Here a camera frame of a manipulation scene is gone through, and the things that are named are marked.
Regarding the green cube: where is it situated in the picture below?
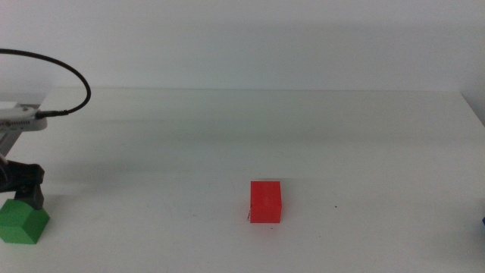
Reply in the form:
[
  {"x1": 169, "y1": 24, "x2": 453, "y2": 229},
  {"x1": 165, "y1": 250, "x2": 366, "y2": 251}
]
[{"x1": 0, "y1": 198, "x2": 51, "y2": 245}]

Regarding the red cube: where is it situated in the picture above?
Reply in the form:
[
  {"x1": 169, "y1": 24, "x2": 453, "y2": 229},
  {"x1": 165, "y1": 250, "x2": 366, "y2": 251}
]
[{"x1": 249, "y1": 180, "x2": 283, "y2": 224}]

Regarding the silver camera mount bracket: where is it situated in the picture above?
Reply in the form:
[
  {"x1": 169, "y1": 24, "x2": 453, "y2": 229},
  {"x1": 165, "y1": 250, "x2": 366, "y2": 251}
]
[{"x1": 0, "y1": 130, "x2": 20, "y2": 157}]

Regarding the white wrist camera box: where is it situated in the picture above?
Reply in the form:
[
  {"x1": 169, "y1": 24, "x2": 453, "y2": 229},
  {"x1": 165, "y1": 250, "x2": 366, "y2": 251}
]
[{"x1": 0, "y1": 100, "x2": 49, "y2": 133}]

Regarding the black camera cable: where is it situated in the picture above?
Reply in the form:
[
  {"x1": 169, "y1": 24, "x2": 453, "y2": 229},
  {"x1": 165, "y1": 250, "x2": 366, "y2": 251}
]
[{"x1": 0, "y1": 48, "x2": 92, "y2": 119}]

